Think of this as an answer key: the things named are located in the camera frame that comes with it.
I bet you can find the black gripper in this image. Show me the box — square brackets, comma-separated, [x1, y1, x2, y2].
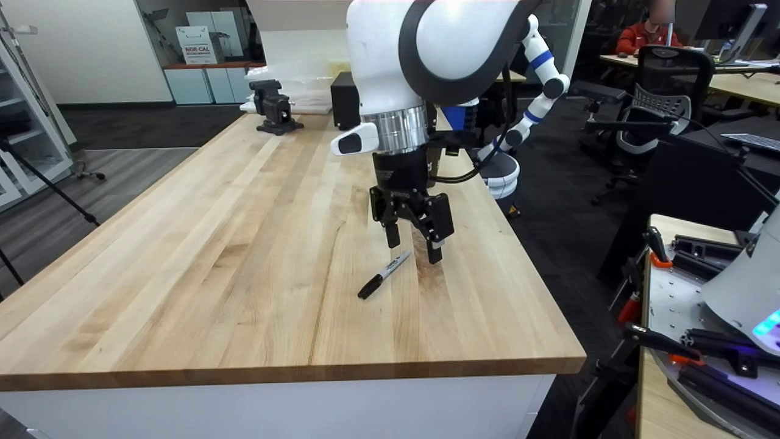
[369, 149, 456, 265]

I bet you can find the black marker pen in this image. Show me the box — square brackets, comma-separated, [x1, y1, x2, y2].
[356, 248, 414, 302]

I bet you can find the black equipment box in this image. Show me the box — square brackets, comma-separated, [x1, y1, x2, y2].
[330, 69, 367, 132]

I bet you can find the black bench vise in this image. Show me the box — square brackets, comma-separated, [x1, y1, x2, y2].
[247, 79, 308, 139]

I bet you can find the black mesh office chair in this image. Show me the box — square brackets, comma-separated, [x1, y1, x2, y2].
[582, 42, 719, 195]

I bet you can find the white framed poster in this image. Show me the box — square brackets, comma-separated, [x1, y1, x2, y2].
[173, 21, 223, 69]

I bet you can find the wooden cart with tools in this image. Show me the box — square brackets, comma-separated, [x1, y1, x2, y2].
[616, 209, 780, 439]

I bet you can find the person in red shirt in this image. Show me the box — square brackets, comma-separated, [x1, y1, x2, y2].
[614, 0, 686, 58]

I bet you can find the grey metal plate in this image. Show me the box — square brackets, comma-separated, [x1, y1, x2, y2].
[699, 206, 780, 360]

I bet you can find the black tripod leg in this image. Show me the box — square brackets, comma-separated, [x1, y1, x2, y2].
[0, 137, 106, 232]

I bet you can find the light wooden office desk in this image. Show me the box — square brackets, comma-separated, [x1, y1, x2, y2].
[598, 52, 780, 110]

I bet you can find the grey computer monitor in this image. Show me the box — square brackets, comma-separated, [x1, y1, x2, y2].
[716, 0, 771, 65]

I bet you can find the white shelf rack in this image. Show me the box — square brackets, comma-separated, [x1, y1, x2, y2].
[0, 6, 78, 214]

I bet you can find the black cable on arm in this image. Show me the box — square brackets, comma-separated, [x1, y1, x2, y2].
[428, 69, 525, 185]

